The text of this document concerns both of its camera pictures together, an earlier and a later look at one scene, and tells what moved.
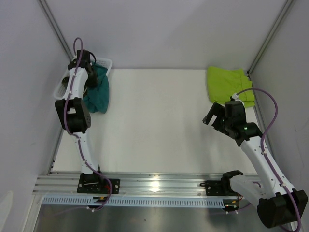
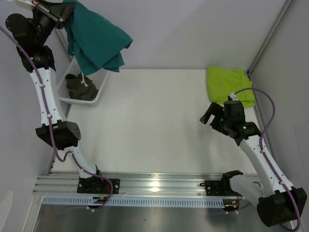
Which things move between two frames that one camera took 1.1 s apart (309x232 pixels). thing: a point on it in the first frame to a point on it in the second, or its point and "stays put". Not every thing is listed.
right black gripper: [216, 110] stays put
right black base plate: [218, 187] stays put
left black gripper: [92, 83] to [58, 12]
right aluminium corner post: [279, 20] stays put
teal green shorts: [97, 99] to [96, 44]
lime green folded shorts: [222, 83] stays put
